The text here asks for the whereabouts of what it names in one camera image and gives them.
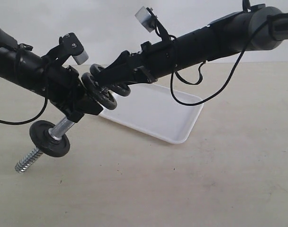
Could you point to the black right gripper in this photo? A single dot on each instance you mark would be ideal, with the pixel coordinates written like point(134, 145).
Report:
point(146, 66)

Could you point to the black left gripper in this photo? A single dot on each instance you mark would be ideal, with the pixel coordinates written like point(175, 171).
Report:
point(62, 87)

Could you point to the black weight plate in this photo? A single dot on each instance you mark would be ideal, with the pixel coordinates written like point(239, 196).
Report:
point(119, 88)
point(98, 93)
point(45, 142)

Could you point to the chrome threaded dumbbell bar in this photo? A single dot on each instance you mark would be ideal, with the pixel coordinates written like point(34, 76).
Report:
point(56, 132)

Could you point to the white plastic tray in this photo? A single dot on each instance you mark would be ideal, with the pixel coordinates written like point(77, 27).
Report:
point(150, 109)

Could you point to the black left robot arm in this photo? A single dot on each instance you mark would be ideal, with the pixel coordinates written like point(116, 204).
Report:
point(18, 63)

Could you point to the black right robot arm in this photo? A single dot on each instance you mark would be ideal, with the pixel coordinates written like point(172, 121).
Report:
point(261, 29)

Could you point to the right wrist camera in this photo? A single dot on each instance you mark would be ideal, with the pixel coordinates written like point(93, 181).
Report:
point(150, 22)

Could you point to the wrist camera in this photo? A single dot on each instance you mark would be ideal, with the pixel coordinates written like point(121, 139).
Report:
point(150, 22)
point(69, 46)

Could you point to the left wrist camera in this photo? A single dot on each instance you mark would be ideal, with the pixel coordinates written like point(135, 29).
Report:
point(69, 46)

